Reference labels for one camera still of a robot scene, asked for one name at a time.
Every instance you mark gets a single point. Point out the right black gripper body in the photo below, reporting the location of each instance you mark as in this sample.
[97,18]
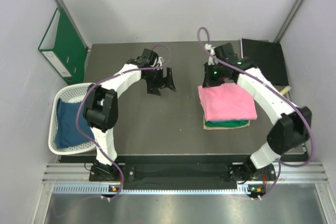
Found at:
[214,74]

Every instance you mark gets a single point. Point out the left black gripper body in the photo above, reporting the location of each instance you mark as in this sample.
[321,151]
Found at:
[155,78]

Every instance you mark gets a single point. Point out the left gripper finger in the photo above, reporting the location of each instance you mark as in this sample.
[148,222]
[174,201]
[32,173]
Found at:
[154,91]
[168,80]

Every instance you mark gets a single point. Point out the pink towel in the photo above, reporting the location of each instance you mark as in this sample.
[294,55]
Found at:
[227,102]

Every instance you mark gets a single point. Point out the green towel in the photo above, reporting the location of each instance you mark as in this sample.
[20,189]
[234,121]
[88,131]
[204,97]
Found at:
[228,124]

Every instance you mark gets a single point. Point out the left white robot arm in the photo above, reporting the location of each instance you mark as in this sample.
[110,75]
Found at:
[100,108]

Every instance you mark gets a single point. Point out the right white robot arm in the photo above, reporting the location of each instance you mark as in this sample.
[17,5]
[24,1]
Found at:
[290,124]

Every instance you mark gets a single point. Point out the white perforated plastic basket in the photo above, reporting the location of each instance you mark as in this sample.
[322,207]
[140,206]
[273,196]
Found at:
[71,94]

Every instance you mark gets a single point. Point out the dark blue towel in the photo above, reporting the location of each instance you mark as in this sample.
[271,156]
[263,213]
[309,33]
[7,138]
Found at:
[67,134]

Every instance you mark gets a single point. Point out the green lever arch binder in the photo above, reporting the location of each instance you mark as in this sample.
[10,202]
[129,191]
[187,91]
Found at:
[63,48]

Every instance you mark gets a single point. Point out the aluminium extrusion rail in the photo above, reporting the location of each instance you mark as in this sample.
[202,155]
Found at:
[77,173]

